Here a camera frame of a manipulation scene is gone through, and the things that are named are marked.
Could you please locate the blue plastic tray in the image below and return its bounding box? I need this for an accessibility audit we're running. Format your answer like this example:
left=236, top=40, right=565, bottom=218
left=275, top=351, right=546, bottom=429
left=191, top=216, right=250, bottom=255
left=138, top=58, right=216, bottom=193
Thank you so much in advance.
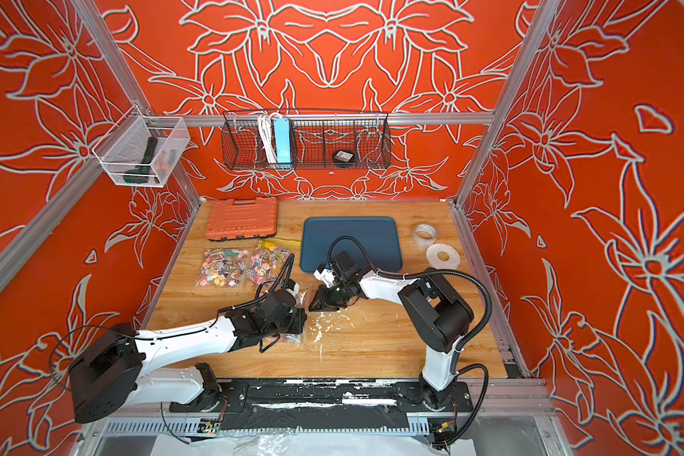
left=299, top=215, right=404, bottom=274

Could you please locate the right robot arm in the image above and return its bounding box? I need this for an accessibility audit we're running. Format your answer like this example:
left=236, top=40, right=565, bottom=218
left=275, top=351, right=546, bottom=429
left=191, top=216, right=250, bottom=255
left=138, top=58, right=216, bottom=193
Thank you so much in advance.
left=309, top=252, right=481, bottom=393

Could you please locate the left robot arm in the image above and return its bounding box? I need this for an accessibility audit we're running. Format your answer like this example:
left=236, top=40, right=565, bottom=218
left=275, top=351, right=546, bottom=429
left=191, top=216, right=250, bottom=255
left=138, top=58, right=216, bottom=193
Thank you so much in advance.
left=68, top=286, right=306, bottom=424

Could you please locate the clear tape roll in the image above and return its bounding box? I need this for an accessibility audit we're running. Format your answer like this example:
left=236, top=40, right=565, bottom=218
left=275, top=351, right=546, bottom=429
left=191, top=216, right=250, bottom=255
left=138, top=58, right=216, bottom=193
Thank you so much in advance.
left=412, top=222, right=439, bottom=249

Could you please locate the white tape roll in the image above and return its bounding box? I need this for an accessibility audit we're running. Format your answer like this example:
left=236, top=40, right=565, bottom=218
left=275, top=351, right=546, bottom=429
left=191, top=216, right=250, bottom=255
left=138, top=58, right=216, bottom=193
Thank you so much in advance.
left=426, top=243, right=461, bottom=270

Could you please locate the orange tool case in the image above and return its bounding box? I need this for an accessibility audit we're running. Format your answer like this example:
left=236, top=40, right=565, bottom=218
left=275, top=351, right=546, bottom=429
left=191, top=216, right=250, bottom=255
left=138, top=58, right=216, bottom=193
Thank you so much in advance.
left=205, top=197, right=279, bottom=241

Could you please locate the small black device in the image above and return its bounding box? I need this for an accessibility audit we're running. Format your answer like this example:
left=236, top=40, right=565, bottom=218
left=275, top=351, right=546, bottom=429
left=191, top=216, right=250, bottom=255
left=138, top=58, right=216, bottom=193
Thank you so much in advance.
left=332, top=150, right=355, bottom=163

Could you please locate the light blue power bank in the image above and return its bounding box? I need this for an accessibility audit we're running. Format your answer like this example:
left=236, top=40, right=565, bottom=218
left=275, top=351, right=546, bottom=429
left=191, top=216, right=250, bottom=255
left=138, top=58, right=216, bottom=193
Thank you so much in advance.
left=274, top=118, right=293, bottom=165

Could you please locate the green black screwdriver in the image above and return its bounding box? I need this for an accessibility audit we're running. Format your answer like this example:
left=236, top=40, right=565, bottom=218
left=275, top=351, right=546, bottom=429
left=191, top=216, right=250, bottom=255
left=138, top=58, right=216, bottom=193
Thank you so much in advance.
left=123, top=136, right=158, bottom=184

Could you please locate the clear acrylic box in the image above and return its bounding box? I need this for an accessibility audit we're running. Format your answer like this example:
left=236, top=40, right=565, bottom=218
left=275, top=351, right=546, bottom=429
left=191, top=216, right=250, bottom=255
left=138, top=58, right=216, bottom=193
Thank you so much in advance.
left=91, top=106, right=190, bottom=188

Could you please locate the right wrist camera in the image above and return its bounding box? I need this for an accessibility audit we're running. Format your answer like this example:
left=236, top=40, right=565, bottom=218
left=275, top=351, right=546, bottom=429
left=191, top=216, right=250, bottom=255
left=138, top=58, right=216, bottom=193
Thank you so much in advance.
left=313, top=264, right=337, bottom=288

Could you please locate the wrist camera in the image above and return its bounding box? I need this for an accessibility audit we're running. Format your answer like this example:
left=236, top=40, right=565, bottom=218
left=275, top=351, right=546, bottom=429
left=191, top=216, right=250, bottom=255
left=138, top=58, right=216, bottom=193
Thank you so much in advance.
left=283, top=279, right=300, bottom=296
left=313, top=264, right=337, bottom=288

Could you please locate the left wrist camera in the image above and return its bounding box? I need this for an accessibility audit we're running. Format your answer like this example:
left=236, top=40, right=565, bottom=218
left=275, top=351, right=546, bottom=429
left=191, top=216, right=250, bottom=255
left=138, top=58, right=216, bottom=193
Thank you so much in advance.
left=283, top=279, right=300, bottom=296

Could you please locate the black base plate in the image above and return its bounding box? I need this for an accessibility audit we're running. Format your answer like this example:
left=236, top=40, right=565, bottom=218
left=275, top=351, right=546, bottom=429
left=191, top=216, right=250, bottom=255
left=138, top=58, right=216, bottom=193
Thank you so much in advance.
left=169, top=378, right=473, bottom=413

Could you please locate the black wire basket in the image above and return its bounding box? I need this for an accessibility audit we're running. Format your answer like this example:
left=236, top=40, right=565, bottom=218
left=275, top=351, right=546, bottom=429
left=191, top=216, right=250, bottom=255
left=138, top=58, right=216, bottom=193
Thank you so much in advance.
left=220, top=109, right=393, bottom=171

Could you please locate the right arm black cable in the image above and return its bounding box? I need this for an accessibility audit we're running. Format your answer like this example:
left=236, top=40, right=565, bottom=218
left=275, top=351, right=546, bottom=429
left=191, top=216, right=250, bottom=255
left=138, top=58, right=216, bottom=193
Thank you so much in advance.
left=327, top=236, right=494, bottom=446

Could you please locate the white cable bundle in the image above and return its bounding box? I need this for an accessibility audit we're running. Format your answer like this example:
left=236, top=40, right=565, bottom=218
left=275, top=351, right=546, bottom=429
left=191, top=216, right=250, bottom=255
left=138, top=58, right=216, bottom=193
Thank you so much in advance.
left=257, top=113, right=277, bottom=166

